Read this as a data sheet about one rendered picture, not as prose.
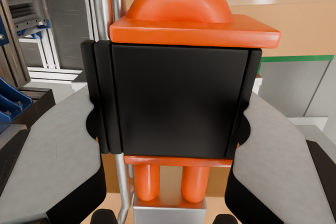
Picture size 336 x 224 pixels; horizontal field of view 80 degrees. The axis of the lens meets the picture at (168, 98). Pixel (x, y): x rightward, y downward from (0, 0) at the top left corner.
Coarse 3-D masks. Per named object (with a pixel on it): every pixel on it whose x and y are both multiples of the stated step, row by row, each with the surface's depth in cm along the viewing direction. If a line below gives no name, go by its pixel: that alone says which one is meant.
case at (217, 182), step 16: (112, 160) 46; (112, 176) 42; (208, 176) 43; (224, 176) 43; (112, 192) 39; (208, 192) 40; (224, 192) 40; (96, 208) 42; (112, 208) 41; (208, 208) 41; (224, 208) 40
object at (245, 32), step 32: (128, 32) 9; (160, 32) 9; (192, 32) 9; (224, 32) 8; (256, 32) 8; (128, 64) 9; (160, 64) 9; (192, 64) 9; (224, 64) 9; (256, 64) 9; (128, 96) 10; (160, 96) 10; (192, 96) 10; (224, 96) 10; (128, 128) 11; (160, 128) 11; (192, 128) 11; (224, 128) 11; (128, 160) 12; (160, 160) 12; (192, 160) 12; (224, 160) 12
